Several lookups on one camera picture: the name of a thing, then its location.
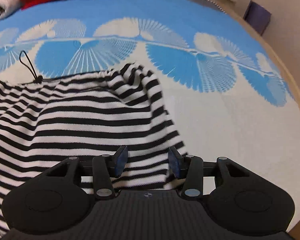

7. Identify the purple box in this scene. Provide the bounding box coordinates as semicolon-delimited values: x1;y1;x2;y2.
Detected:
243;1;271;36

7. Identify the blue white patterned bedspread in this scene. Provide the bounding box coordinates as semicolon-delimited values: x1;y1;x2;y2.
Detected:
0;0;300;224

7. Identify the striped white hooded top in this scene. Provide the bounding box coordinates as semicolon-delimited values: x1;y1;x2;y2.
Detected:
0;63;186;238

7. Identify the wooden bed frame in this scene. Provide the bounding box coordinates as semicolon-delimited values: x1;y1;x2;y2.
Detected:
217;1;300;109

